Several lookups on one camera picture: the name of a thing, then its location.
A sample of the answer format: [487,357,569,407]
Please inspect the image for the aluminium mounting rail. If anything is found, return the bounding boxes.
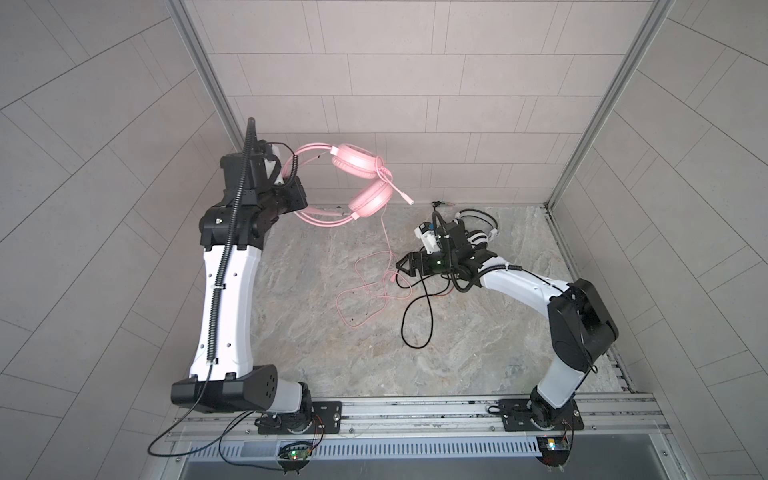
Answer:
[160,393,671,444]

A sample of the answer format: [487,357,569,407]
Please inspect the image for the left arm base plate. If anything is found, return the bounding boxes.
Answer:
[254,401,343,435]

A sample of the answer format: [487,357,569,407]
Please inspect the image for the pink headphones with cable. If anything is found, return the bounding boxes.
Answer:
[280,142,416,329]

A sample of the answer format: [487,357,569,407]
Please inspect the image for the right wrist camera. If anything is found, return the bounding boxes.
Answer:
[414,222,441,254]

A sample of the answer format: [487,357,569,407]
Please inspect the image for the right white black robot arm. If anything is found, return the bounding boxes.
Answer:
[396,209,619,431]

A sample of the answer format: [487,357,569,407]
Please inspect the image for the left black power cable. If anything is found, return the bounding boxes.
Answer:
[146,359,313,473]

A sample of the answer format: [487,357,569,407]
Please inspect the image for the left green circuit board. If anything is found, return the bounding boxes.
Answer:
[277,441,314,472]

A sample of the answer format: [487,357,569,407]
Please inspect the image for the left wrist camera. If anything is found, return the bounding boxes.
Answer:
[258,141,284,186]

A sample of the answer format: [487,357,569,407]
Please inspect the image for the white slotted cable duct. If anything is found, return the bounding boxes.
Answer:
[192,437,542,462]

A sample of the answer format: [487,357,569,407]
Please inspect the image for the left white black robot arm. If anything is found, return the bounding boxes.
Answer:
[170,118,313,433]

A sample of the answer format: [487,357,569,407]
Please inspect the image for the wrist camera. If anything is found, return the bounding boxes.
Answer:
[414,222,441,254]
[258,141,284,186]

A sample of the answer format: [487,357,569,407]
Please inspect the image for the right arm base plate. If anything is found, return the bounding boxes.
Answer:
[487,399,584,432]

